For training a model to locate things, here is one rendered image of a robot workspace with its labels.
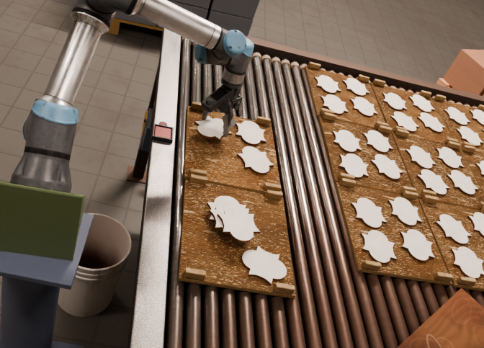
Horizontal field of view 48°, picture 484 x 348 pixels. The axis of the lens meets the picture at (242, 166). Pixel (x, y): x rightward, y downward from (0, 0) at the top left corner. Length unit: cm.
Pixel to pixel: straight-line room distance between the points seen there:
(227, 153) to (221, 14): 245
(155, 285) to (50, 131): 50
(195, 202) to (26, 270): 54
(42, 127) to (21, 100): 210
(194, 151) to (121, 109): 172
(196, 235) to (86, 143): 175
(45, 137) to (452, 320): 123
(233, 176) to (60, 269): 67
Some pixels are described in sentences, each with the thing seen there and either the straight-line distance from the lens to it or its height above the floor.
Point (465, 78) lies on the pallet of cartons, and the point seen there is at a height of 30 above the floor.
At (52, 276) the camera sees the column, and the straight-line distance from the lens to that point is 160.
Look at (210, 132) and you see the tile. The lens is 197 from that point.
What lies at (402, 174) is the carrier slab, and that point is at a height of 94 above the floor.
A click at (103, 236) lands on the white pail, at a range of 251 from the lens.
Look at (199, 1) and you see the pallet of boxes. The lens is 428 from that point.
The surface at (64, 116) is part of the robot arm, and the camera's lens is 148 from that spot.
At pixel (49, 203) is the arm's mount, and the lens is 147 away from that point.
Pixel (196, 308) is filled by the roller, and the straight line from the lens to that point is 154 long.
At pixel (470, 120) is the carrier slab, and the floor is 94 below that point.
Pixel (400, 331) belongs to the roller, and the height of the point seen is 91.
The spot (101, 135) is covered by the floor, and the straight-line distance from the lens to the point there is 340.
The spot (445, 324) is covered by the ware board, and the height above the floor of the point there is 104.
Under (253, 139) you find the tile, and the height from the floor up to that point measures 95.
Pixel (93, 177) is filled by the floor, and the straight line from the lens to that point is 312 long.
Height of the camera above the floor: 216
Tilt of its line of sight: 39 degrees down
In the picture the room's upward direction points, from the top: 22 degrees clockwise
